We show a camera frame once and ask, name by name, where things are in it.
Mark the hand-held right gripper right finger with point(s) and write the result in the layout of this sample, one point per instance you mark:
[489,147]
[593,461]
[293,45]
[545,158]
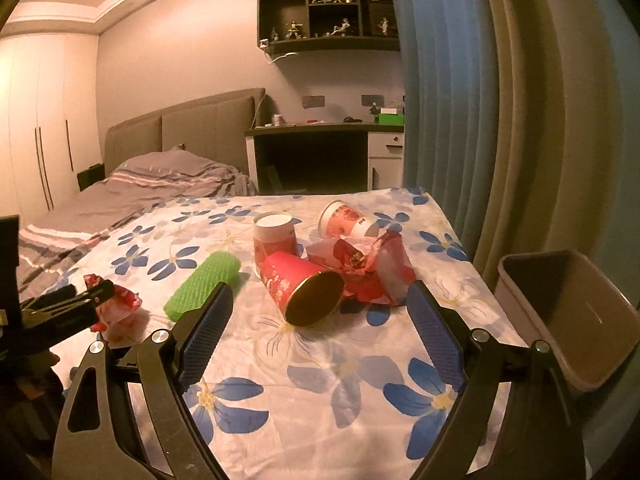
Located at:
[437,335]

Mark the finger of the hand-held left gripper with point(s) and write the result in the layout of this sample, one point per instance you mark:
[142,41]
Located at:
[60,322]
[75,296]

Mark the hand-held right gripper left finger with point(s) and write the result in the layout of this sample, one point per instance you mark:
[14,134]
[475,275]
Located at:
[205,330]

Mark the green foam net sleeve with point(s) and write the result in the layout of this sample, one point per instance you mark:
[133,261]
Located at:
[200,285]

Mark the red plastic wrapper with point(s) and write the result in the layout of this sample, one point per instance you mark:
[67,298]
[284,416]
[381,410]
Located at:
[122,310]

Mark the large red plastic bag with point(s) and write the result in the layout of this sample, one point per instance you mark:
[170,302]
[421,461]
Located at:
[380,275]

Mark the red gold paper cup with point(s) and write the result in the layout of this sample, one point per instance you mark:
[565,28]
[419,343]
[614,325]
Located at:
[295,285]

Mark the white red paper cup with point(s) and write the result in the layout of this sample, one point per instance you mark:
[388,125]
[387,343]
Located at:
[272,245]
[347,220]

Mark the brown waste bin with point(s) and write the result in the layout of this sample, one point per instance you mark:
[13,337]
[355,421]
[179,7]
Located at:
[565,320]

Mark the blue floral bedsheet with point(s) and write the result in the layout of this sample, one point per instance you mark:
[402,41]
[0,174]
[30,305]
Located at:
[300,385]

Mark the black nightstand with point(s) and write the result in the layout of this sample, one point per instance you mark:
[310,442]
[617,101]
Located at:
[91,179]

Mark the grey striped duvet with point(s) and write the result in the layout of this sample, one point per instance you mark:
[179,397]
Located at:
[150,185]

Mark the white wardrobe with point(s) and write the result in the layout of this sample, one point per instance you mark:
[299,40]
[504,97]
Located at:
[40,120]

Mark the white drawer cabinet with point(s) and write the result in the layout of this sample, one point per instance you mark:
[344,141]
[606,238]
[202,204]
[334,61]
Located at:
[386,160]

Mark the brown padded headboard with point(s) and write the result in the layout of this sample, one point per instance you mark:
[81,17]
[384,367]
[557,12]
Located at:
[200,120]

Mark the green box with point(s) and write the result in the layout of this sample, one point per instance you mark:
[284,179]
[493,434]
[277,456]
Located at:
[391,118]

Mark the dark top desk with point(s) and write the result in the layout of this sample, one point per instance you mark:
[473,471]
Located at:
[310,130]

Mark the beige curtain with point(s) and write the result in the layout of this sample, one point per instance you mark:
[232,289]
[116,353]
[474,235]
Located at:
[525,110]

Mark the group of small figurines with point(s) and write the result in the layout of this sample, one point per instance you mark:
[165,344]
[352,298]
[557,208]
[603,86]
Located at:
[340,27]

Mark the wall socket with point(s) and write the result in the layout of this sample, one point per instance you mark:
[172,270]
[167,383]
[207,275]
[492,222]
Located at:
[370,99]
[313,102]

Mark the dark wall shelf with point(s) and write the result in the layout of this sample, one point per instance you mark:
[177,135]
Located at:
[280,0]

